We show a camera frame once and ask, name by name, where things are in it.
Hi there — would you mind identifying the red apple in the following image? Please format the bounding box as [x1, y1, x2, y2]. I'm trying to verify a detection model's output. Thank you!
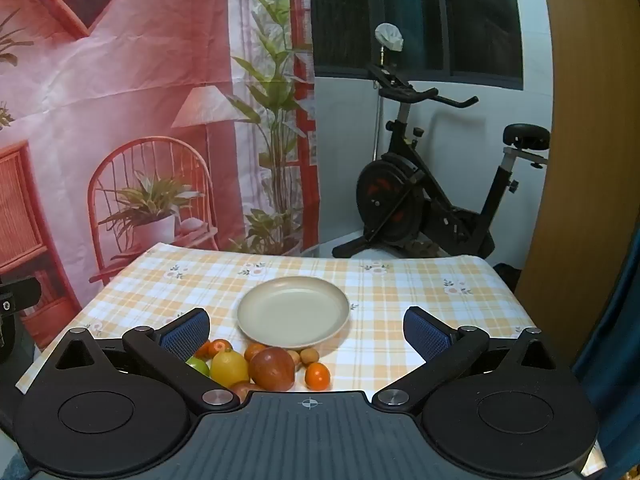
[229, 380, 256, 403]

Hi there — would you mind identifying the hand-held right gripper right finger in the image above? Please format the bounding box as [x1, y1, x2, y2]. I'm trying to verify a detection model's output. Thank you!
[372, 306, 576, 413]

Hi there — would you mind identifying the yellow lemon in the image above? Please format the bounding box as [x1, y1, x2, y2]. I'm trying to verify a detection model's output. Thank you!
[210, 350, 250, 388]

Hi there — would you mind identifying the small orange kumquat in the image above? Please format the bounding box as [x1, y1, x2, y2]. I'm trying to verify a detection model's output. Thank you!
[304, 361, 331, 391]

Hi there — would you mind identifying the printed wall tapestry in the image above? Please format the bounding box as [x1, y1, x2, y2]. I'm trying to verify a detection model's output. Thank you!
[0, 0, 321, 356]

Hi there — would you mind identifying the blue curtain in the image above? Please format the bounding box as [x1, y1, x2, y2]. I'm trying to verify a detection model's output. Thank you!
[572, 225, 640, 480]

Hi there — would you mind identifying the white cloth cover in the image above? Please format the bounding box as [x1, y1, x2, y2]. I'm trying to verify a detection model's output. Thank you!
[375, 22, 405, 53]

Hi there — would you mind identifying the dark window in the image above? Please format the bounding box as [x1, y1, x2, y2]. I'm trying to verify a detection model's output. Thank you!
[310, 0, 524, 91]

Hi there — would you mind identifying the brown wooden door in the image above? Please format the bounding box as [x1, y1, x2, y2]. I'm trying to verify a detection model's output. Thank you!
[515, 0, 640, 311]

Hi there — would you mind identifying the beige round plate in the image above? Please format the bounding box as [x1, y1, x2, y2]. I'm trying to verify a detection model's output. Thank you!
[236, 276, 351, 350]

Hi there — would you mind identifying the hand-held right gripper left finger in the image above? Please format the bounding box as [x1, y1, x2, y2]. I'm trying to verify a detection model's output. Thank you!
[47, 307, 241, 414]

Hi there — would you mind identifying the large red-brown apple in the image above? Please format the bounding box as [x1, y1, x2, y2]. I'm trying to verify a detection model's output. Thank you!
[248, 346, 296, 392]

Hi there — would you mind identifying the black exercise bike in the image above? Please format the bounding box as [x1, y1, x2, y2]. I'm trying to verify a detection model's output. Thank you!
[332, 52, 551, 261]

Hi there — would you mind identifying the orange checked floral tablecloth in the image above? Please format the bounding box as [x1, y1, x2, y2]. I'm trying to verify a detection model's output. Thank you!
[15, 242, 608, 478]

